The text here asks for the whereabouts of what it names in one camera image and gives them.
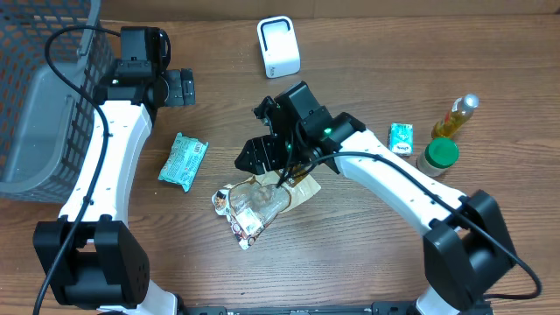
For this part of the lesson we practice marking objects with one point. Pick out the white barcode scanner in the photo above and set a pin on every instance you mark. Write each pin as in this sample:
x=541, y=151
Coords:
x=279, y=46

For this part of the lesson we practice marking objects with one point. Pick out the grey plastic basket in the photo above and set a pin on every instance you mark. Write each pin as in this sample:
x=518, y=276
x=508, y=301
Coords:
x=45, y=125

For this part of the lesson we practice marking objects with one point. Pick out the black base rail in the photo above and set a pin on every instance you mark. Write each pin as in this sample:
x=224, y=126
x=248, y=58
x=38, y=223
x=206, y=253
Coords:
x=376, y=308

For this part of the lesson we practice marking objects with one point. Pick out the small teal gum pack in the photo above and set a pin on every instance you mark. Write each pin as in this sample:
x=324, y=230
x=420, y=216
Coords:
x=400, y=139

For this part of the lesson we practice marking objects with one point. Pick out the green lid jar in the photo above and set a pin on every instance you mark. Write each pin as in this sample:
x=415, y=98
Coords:
x=441, y=154

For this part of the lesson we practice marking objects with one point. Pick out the green wet wipes pack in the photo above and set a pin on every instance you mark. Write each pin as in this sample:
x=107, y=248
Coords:
x=184, y=161

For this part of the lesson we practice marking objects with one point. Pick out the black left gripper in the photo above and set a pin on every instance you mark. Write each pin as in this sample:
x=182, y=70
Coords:
x=185, y=87

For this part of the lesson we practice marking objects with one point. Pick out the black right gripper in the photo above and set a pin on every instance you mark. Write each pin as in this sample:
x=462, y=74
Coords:
x=266, y=153

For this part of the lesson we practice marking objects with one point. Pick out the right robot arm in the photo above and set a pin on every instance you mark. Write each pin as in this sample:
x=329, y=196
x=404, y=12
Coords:
x=466, y=244

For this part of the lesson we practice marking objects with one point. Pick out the yellow liquid plastic bottle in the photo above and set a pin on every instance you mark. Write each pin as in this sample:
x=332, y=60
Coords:
x=461, y=111

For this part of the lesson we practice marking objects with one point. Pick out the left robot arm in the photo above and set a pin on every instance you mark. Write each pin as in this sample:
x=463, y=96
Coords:
x=90, y=258

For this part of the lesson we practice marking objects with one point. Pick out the beige snack pouch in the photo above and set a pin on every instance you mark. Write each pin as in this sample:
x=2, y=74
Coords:
x=251, y=205

